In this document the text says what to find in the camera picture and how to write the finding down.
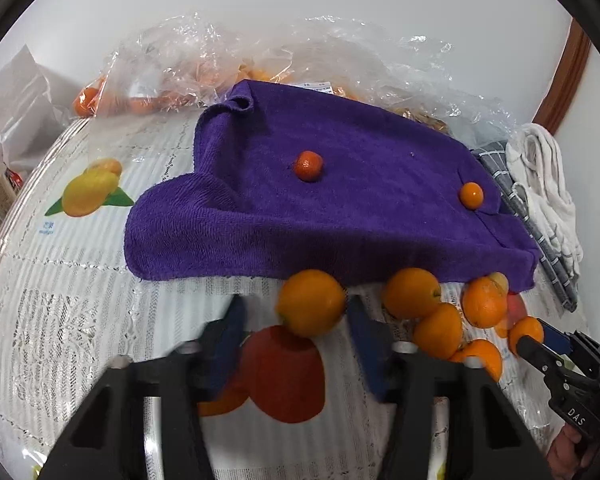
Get brown wooden door frame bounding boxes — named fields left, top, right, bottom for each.
left=533, top=18, right=592, bottom=136

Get white plastic bag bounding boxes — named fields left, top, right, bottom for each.
left=0, top=47, right=72, bottom=172

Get clear plastic fruit bag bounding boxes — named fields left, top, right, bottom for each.
left=92, top=13, right=517, bottom=148

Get yellowish small fruit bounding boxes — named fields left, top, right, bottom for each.
left=488, top=272, right=509, bottom=295

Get grey checked cloth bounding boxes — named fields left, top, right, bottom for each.
left=471, top=141, right=578, bottom=312

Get person's right hand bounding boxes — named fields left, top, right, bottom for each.
left=546, top=425, right=588, bottom=480

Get small orange kumquat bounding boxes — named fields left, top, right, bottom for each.
left=458, top=182, right=484, bottom=210

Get white lace fruit tablecloth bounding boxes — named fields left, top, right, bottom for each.
left=0, top=110, right=582, bottom=479

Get white folded cloth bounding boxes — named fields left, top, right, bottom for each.
left=505, top=124, right=584, bottom=281

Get mandarins in bag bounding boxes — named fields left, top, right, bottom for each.
left=72, top=76, right=106, bottom=117

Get small red-orange kumquat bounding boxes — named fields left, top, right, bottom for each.
left=292, top=151, right=324, bottom=182

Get orange fruit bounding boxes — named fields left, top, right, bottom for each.
left=507, top=316, right=544, bottom=356
left=275, top=270, right=347, bottom=338
left=413, top=304, right=463, bottom=360
left=462, top=276, right=507, bottom=328
left=380, top=268, right=441, bottom=320
left=450, top=339, right=503, bottom=382

